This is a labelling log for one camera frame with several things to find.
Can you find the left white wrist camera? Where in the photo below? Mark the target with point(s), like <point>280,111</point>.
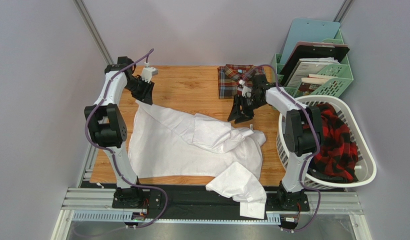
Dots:
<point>148,72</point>

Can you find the white long sleeve shirt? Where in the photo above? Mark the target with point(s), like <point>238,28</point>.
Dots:
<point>167,142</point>

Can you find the white slotted cable duct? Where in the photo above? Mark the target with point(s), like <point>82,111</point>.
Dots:
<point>127,217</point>

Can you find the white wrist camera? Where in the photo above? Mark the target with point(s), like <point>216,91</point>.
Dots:
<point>245,91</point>
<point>148,72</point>

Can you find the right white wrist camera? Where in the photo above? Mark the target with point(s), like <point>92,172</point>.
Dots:
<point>245,91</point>

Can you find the dark red book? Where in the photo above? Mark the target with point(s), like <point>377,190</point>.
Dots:
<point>311,83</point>

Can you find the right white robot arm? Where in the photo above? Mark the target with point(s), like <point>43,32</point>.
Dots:
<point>302,133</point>

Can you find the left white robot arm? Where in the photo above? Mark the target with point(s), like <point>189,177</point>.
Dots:
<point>105,127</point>

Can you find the black clipboard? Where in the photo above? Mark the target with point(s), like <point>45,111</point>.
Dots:
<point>306,49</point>

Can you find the aluminium frame rail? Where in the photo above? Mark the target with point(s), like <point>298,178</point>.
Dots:
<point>193,89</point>

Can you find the white laundry basket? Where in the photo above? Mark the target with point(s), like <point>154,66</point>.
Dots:
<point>365,168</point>

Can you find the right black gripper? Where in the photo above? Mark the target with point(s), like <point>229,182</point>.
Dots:
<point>246,102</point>

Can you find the white booklet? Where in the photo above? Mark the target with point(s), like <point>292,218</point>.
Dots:
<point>306,66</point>

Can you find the blue clipboard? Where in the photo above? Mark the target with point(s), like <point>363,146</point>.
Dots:
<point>307,30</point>

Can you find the folded plaid shirt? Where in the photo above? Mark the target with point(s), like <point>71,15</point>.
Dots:
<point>230,75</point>

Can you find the red black plaid shirt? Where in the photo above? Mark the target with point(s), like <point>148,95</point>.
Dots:
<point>338,153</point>

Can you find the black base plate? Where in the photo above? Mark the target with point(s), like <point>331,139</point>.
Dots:
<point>176,201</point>

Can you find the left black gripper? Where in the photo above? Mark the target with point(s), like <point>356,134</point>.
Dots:
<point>146,95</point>

